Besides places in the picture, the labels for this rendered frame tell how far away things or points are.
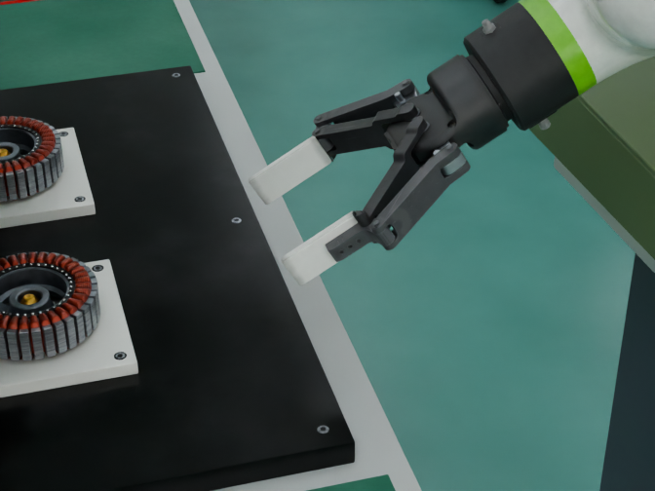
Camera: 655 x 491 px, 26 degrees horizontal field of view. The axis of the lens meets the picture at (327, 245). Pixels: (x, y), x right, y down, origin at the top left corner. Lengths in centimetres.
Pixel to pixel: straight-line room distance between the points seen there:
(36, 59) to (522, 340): 109
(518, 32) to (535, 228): 159
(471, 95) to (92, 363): 37
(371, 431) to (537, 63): 32
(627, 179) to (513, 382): 103
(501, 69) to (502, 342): 133
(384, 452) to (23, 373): 29
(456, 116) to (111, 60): 62
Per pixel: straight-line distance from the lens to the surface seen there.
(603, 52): 116
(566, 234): 271
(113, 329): 118
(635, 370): 163
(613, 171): 138
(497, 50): 115
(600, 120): 138
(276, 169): 124
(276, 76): 322
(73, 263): 120
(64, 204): 135
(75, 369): 115
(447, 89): 115
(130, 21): 176
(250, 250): 129
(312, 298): 126
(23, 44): 172
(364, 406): 115
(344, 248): 112
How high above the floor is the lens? 150
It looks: 35 degrees down
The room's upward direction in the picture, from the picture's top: straight up
